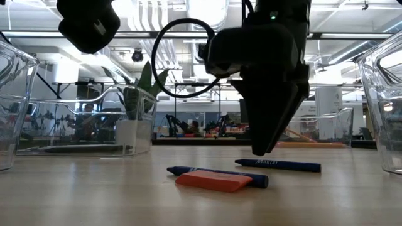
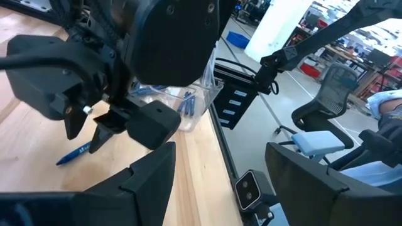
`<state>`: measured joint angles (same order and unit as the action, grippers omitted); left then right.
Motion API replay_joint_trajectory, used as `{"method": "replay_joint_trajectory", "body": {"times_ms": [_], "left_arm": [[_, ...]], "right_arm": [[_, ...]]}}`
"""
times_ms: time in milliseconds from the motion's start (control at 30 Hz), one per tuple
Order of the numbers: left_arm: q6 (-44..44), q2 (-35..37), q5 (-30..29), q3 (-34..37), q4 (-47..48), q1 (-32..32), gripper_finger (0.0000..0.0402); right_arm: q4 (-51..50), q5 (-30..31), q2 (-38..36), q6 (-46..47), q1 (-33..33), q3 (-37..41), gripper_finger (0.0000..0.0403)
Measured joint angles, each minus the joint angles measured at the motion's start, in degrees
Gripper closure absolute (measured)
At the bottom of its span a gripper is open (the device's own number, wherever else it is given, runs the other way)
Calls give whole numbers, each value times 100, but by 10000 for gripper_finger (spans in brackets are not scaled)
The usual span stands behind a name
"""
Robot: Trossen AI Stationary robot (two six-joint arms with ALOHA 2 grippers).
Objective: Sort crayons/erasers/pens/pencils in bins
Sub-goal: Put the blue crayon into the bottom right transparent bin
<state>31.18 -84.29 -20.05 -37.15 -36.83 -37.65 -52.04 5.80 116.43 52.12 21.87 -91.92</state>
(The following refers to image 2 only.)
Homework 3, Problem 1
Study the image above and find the blue storage bin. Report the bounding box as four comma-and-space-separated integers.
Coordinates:
225, 30, 251, 50

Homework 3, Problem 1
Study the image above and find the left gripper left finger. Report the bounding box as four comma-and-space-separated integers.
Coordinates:
0, 141, 177, 226

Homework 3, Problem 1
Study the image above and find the black box with white labels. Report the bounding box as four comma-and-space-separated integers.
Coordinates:
213, 62, 277, 131

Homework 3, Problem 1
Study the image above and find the person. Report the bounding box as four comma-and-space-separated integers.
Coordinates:
329, 89, 402, 194

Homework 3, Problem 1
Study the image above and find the red storage bin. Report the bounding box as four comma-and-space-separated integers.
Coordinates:
299, 62, 322, 79

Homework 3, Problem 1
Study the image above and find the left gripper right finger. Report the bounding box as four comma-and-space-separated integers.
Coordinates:
264, 142, 402, 226

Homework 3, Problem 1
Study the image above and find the white building column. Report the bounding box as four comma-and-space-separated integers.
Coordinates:
244, 0, 315, 63

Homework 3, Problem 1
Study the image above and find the large clear plastic bin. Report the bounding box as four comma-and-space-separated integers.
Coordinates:
130, 46, 224, 132

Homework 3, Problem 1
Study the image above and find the black mesh office chair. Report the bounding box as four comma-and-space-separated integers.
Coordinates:
272, 62, 361, 151

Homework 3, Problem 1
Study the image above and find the light blue armrest pad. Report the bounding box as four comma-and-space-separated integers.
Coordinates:
290, 130, 346, 158

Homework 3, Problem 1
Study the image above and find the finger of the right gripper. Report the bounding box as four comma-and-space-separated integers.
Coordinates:
63, 105, 89, 141
89, 115, 127, 154

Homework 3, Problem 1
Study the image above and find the black right camera cable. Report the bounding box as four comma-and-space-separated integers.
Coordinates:
0, 53, 87, 83

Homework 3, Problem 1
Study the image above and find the black table-level camera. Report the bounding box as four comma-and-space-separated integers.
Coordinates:
234, 169, 279, 222

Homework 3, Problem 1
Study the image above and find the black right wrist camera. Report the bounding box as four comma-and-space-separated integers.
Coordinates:
5, 34, 109, 121

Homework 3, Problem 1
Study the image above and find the black crossbar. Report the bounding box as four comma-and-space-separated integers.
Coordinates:
254, 0, 402, 95

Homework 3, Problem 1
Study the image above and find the blue crayon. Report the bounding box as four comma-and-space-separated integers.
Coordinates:
55, 141, 92, 166
130, 85, 169, 95
177, 90, 192, 114
187, 94, 197, 117
130, 89, 158, 97

